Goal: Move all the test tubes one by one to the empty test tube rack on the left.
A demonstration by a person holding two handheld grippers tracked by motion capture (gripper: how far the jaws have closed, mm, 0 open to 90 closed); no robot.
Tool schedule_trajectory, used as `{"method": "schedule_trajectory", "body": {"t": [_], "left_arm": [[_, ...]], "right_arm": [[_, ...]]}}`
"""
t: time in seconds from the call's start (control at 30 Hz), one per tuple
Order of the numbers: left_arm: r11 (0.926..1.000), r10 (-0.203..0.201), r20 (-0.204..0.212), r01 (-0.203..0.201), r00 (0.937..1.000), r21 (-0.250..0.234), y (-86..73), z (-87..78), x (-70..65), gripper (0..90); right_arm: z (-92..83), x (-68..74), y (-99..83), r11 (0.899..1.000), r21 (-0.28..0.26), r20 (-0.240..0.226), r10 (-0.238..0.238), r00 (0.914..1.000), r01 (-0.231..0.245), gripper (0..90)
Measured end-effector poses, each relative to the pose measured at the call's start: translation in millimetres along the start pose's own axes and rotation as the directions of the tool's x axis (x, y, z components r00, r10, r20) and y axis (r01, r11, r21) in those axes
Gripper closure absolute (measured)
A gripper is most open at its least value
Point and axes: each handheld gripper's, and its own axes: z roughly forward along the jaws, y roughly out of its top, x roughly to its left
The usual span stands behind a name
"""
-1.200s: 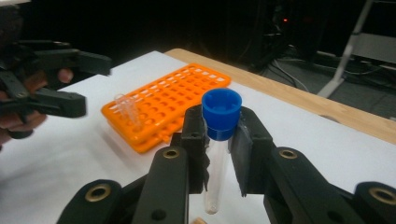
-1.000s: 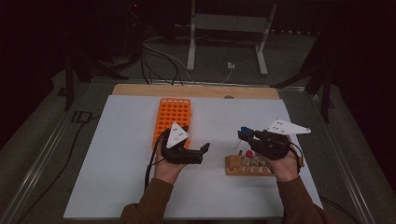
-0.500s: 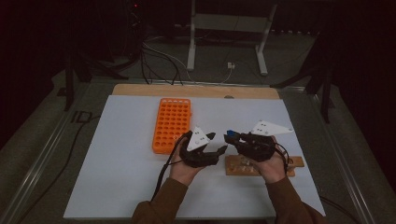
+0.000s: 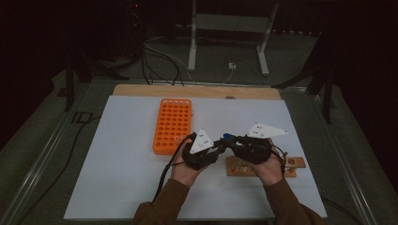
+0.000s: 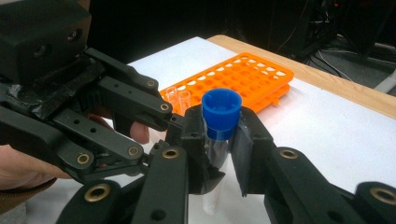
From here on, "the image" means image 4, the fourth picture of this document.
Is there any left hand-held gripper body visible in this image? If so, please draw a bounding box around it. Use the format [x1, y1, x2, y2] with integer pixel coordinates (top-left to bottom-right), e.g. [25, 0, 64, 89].
[181, 127, 221, 172]

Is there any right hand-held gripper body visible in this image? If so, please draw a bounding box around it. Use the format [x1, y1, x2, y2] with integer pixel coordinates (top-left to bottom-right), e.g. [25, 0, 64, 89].
[232, 122, 289, 166]

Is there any wooden tube rack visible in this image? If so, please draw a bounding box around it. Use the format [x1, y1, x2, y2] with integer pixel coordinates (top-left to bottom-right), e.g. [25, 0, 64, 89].
[225, 155, 307, 179]

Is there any orange plastic tube rack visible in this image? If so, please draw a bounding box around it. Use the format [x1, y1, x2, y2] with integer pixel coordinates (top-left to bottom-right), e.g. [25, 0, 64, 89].
[152, 97, 193, 157]

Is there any person's right hand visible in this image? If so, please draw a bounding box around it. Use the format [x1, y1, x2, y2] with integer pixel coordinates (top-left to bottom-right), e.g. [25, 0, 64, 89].
[250, 139, 287, 187]

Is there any person's left hand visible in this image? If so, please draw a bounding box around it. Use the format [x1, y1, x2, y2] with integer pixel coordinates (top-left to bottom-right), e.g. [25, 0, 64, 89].
[170, 149, 207, 188]

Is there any white table mat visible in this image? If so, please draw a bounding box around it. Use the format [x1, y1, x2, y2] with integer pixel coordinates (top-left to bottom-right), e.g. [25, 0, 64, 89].
[63, 95, 329, 221]

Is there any black tripod stand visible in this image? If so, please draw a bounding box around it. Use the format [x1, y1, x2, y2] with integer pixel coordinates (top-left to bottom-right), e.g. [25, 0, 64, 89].
[57, 46, 130, 113]
[271, 34, 337, 125]

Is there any grey metal stand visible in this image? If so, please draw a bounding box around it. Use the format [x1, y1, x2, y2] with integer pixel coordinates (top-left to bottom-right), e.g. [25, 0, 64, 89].
[187, 0, 280, 77]

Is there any black equipment rack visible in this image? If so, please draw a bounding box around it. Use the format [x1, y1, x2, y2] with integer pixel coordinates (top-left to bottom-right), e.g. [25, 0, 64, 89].
[125, 0, 146, 60]

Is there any right hand-held gripper cable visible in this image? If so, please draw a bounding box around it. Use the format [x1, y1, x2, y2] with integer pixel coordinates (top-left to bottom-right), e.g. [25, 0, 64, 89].
[270, 144, 288, 177]

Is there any hand-held gripper cable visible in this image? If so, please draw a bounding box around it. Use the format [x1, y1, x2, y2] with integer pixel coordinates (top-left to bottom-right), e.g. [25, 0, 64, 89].
[152, 132, 198, 203]
[270, 144, 288, 177]

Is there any left hand-held gripper cable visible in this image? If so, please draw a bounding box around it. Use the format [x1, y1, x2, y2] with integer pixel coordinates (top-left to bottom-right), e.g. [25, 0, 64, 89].
[152, 132, 198, 203]

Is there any metal frame rail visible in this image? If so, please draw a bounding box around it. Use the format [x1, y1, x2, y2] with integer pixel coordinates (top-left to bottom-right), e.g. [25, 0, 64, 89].
[308, 90, 379, 225]
[0, 83, 92, 225]
[90, 78, 308, 92]

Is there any white cable with plug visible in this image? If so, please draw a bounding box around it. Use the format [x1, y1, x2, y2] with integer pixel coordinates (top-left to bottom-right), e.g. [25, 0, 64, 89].
[187, 61, 237, 85]

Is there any black floor cable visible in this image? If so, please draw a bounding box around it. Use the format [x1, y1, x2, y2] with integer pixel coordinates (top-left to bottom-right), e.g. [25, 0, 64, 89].
[15, 115, 102, 225]
[322, 196, 360, 224]
[141, 43, 186, 87]

